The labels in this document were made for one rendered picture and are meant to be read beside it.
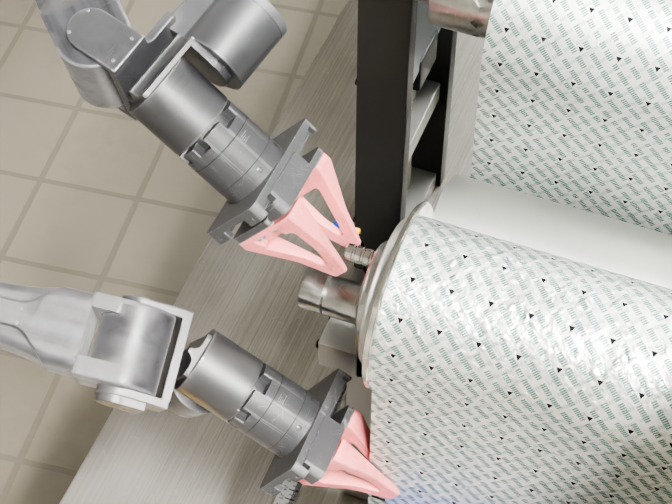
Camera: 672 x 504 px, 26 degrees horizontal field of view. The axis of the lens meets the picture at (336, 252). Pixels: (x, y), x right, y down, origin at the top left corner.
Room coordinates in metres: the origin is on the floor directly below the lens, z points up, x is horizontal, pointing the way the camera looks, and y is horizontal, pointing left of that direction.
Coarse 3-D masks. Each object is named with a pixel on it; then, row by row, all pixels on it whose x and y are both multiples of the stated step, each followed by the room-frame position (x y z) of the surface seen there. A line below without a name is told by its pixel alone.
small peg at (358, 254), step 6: (348, 246) 0.70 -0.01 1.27; (354, 246) 0.70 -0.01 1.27; (360, 246) 0.70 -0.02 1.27; (348, 252) 0.69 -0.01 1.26; (354, 252) 0.69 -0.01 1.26; (360, 252) 0.69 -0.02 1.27; (366, 252) 0.69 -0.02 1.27; (372, 252) 0.69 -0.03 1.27; (348, 258) 0.69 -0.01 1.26; (354, 258) 0.69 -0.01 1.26; (360, 258) 0.69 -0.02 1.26; (366, 258) 0.69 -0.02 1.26; (366, 264) 0.69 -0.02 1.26
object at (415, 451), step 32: (384, 416) 0.60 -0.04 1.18; (416, 416) 0.59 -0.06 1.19; (384, 448) 0.60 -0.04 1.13; (416, 448) 0.59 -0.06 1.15; (448, 448) 0.58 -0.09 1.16; (480, 448) 0.57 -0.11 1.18; (512, 448) 0.56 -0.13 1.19; (416, 480) 0.59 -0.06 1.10; (448, 480) 0.58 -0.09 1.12; (480, 480) 0.57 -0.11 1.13; (512, 480) 0.56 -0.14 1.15; (544, 480) 0.55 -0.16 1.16; (576, 480) 0.55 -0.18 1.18; (608, 480) 0.54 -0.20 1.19
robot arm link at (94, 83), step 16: (48, 0) 0.82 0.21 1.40; (64, 0) 0.82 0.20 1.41; (80, 0) 0.82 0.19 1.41; (96, 0) 0.82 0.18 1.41; (112, 0) 0.82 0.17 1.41; (48, 16) 0.81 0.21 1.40; (64, 16) 0.81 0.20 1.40; (64, 32) 0.80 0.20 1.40; (64, 48) 0.78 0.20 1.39; (64, 64) 0.78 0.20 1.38; (80, 64) 0.77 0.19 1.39; (96, 64) 0.77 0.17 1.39; (80, 80) 0.78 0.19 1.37; (96, 80) 0.77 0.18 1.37; (112, 80) 0.78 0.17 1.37; (96, 96) 0.78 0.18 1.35; (112, 96) 0.78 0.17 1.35
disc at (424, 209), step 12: (420, 204) 0.70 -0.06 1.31; (408, 216) 0.68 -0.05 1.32; (420, 216) 0.70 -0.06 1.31; (432, 216) 0.73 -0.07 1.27; (408, 228) 0.67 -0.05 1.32; (396, 240) 0.66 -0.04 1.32; (396, 252) 0.65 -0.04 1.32; (396, 264) 0.65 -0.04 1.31; (384, 276) 0.63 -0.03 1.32; (384, 288) 0.63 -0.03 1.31; (384, 300) 0.62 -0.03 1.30; (372, 312) 0.61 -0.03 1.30; (372, 324) 0.61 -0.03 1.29; (372, 336) 0.60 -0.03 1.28; (372, 348) 0.60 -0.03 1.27; (372, 360) 0.60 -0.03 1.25; (372, 372) 0.60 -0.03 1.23
